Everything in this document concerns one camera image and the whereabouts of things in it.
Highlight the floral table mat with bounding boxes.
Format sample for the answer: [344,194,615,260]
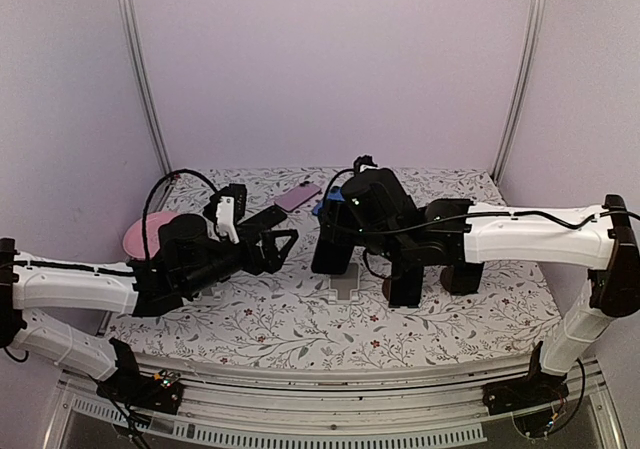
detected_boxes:
[107,167,566,370]

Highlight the pink round dish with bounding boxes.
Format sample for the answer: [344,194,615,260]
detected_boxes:
[122,211,178,260]

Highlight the dark round base stand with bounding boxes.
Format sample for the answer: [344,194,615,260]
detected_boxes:
[382,278,391,300]

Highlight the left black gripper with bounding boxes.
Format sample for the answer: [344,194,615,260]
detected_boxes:
[181,224,298,297]

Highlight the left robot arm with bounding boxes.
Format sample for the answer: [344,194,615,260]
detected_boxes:
[1,214,299,403]

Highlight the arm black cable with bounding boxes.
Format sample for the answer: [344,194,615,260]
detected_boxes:
[139,167,221,260]
[322,168,636,280]

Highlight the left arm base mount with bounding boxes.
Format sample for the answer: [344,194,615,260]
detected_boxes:
[96,338,184,415]

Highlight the teal phone dark screen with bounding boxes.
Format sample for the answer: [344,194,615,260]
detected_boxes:
[389,263,424,308]

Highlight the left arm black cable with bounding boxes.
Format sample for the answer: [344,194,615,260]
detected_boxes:
[139,167,221,260]

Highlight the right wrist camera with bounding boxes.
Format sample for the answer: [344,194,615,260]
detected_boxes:
[353,155,378,174]

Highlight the wooden round base stand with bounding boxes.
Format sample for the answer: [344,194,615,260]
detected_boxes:
[440,267,454,291]

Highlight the right aluminium frame post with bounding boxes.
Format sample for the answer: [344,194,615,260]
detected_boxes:
[491,0,546,185]

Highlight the left aluminium frame post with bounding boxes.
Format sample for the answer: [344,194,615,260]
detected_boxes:
[118,0,173,174]

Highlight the aluminium frame post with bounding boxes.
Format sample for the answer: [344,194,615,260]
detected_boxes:
[491,0,546,185]
[118,0,173,174]

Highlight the pink phone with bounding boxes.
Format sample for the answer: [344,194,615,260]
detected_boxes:
[274,181,321,213]

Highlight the black phone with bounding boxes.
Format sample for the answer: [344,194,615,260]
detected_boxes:
[449,263,484,296]

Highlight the black folding phone stand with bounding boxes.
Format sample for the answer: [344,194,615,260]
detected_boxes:
[202,197,219,225]

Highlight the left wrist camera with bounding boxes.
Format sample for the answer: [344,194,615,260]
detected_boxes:
[210,184,247,244]

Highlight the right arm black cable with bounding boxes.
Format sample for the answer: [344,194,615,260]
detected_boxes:
[322,168,636,280]

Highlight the blue phone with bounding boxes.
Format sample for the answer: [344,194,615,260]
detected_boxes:
[311,240,354,275]
[311,186,344,217]

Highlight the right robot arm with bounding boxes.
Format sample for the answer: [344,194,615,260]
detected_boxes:
[311,163,639,405]

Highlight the white silver stand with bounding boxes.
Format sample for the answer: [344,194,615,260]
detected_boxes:
[196,287,224,306]
[328,263,360,305]

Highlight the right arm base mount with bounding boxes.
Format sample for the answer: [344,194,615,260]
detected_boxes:
[482,342,586,441]

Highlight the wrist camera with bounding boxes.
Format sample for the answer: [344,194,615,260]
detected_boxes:
[210,184,247,244]
[353,155,378,174]

